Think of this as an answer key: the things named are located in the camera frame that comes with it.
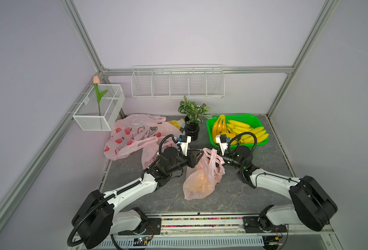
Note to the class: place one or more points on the small yellow banana bunch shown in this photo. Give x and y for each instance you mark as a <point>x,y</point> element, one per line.
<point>229,137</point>

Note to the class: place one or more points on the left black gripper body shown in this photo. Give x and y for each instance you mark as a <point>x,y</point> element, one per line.
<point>181,161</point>

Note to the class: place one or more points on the potted plant black vase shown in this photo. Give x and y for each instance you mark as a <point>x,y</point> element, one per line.
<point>194,114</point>

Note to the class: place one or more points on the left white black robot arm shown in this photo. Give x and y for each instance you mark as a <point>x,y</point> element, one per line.
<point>101,214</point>

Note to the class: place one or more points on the pink strawberry plastic bag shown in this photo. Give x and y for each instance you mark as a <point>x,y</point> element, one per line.
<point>131,134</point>

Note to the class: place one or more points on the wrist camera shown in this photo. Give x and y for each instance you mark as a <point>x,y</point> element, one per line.
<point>221,140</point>
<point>183,142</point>

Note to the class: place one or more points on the pale yellow banana bunch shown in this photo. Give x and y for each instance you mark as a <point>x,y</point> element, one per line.
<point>238,127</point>

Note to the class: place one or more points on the white wire wall shelf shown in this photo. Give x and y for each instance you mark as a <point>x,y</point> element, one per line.
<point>192,81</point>

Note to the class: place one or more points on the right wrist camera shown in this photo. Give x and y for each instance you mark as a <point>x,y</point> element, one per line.
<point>221,140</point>

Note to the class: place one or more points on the pink artificial tulip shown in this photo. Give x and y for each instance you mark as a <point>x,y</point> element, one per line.
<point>99,94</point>

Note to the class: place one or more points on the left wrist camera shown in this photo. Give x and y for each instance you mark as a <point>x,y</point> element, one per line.
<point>183,142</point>

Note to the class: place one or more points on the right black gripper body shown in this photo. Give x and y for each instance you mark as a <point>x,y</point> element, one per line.
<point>230,161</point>

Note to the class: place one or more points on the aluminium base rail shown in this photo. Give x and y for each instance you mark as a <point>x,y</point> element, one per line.
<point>217,231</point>

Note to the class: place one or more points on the white wire side basket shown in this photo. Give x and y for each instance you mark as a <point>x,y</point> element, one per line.
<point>86,114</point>

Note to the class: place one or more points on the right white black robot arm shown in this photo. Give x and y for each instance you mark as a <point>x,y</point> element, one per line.
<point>310,205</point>

